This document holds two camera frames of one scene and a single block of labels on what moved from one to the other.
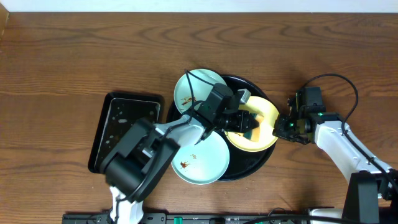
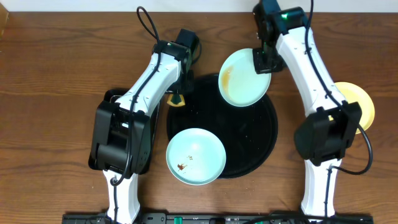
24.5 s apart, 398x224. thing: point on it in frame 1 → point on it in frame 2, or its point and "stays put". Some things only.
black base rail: [191, 218] stays put
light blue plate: [203, 163] stays put
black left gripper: [245, 121] → [188, 82]
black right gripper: [280, 130] → [262, 68]
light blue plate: [200, 89] → [239, 83]
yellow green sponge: [254, 134] → [180, 104]
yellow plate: [258, 105] → [354, 94]
